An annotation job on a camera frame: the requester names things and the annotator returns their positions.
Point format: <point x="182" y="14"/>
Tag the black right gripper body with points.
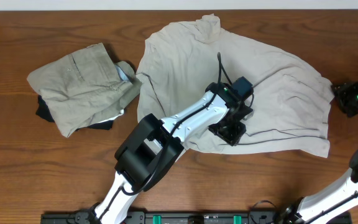
<point x="350" y="96"/>

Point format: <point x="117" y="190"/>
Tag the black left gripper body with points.
<point x="229" y="133"/>

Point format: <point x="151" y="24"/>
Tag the light grey t-shirt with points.
<point x="291" y="101"/>

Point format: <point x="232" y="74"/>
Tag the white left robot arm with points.
<point x="154" y="145"/>

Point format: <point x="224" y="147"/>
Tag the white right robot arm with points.
<point x="342" y="194"/>

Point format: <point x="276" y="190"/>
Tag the folded khaki shorts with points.
<point x="84" y="88"/>

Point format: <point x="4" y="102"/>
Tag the black garment under shorts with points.
<point x="43" y="110"/>

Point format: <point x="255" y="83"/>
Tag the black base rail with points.
<point x="262" y="216"/>

